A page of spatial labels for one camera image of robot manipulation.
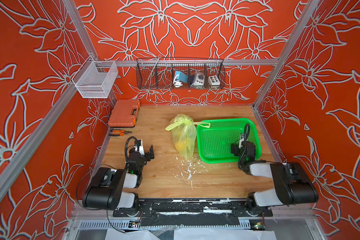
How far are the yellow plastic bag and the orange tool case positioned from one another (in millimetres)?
342

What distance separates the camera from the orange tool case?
41.5 inches

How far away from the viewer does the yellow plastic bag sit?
852mm
